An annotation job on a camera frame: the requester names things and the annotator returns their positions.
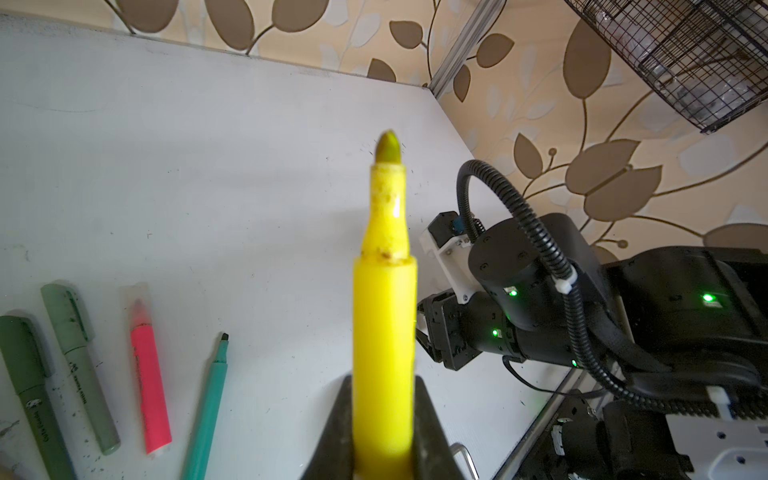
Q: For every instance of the dark green pen cap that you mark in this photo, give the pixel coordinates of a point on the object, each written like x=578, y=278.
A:
x=23, y=353

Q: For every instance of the light green pen cap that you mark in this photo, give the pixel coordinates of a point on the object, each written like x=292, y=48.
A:
x=68, y=321

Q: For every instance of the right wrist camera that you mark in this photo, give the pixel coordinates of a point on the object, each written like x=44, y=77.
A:
x=445, y=240

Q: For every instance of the clear pen cap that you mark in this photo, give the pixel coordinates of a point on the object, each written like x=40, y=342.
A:
x=135, y=304

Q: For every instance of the right wire basket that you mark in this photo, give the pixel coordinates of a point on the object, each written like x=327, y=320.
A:
x=706, y=59

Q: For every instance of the metal hex key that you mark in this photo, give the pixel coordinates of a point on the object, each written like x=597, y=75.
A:
x=460, y=450

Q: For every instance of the olive green fineliner pen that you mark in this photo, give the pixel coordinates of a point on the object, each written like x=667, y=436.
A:
x=47, y=433

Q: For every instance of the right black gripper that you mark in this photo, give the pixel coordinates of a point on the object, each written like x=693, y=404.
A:
x=457, y=333

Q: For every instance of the teal highlighter pen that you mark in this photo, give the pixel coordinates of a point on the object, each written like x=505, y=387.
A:
x=202, y=437

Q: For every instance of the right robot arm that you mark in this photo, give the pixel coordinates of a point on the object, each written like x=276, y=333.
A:
x=675, y=339

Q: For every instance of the yellow highlighter pen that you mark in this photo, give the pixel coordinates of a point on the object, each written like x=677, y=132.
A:
x=384, y=323

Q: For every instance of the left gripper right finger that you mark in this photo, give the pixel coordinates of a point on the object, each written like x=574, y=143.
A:
x=432, y=457

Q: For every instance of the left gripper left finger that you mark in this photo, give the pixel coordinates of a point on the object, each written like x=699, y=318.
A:
x=333, y=458

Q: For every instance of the pink highlighter pen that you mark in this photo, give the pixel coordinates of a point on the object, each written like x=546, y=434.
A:
x=153, y=407

